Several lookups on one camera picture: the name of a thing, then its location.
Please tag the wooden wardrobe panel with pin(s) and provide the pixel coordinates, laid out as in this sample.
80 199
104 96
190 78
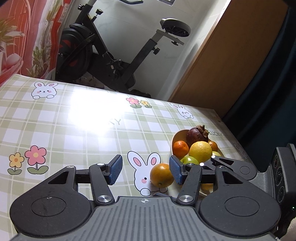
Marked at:
230 55

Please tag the small orange mandarin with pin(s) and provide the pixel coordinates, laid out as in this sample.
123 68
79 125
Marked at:
180 149

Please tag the beige round plate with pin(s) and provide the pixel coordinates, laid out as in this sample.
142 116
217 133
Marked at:
181 136

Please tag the small orange kumquat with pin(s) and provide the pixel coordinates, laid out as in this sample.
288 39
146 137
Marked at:
213 145

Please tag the orange near bunny print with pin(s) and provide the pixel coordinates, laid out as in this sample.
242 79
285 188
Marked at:
160 175

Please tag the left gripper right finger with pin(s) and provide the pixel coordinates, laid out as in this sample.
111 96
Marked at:
189 176

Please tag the green plaid tablecloth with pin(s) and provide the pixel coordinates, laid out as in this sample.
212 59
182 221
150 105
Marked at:
47 125

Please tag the pink printed wall tapestry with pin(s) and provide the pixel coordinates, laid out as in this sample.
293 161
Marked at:
30 36

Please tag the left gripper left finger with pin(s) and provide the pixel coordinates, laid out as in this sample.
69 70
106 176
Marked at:
101 177

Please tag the yellow lemon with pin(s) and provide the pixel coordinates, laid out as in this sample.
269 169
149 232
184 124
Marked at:
201 151

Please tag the dark teal curtain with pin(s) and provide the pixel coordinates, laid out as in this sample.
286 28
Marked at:
263 117

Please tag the yellow-green jujube fruit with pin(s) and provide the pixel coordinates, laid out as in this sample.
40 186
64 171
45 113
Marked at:
215 153

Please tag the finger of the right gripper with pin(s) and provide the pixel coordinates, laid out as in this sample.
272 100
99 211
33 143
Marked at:
208 172
222 161

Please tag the dark purple mangosteen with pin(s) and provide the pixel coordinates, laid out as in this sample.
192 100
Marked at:
196 134

